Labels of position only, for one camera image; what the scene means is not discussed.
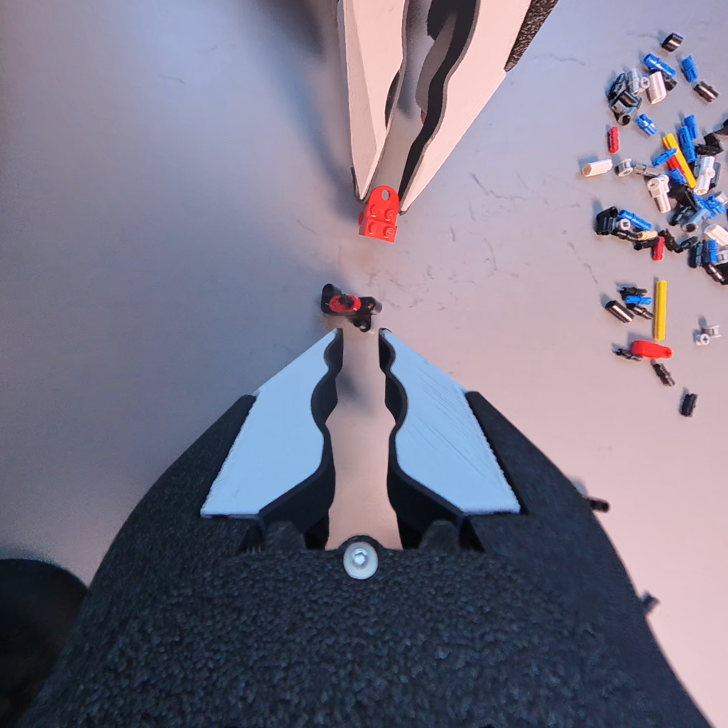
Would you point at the white tube connector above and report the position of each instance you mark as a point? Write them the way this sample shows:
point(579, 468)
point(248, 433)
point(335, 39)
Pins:
point(596, 167)

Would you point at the pile of small brick pieces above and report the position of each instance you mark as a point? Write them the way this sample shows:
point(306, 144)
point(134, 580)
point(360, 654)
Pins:
point(671, 153)

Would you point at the small red liftarm brick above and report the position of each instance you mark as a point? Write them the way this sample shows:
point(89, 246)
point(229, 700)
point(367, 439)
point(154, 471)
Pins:
point(343, 305)

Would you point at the grey desk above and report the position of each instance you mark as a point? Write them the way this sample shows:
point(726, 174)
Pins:
point(170, 227)

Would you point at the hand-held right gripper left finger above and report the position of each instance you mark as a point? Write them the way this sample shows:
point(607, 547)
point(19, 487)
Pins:
point(267, 455)

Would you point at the black tube connector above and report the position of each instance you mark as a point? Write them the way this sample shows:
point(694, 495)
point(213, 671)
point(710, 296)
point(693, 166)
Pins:
point(619, 311)

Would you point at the red rounded plate with hole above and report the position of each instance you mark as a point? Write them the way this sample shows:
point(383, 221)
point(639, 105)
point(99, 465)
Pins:
point(387, 205)

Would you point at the small black brick piece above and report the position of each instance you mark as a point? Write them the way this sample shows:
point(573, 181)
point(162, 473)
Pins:
point(688, 404)

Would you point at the black and blue pins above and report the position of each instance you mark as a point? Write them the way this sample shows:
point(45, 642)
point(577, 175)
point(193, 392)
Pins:
point(637, 300)

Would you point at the brick vehicle model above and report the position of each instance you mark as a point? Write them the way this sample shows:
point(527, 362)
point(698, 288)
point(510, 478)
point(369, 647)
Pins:
point(598, 503)

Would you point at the yellow brick axle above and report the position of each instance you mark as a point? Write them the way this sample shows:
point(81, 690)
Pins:
point(660, 310)

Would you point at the black connector pin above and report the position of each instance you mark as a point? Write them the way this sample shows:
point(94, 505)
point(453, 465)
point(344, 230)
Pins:
point(627, 354)
point(662, 373)

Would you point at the small grey brick pieces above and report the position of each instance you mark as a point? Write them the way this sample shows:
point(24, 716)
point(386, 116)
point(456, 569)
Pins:
point(706, 334)

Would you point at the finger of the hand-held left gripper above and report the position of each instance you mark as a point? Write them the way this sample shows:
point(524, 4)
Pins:
point(369, 85)
point(472, 74)

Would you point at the small black red lego assembly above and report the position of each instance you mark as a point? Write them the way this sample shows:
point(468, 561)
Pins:
point(364, 310)

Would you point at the black angle connector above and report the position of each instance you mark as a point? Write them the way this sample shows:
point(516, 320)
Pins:
point(606, 220)

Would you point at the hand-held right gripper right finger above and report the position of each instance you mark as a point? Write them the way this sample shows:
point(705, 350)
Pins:
point(449, 449)

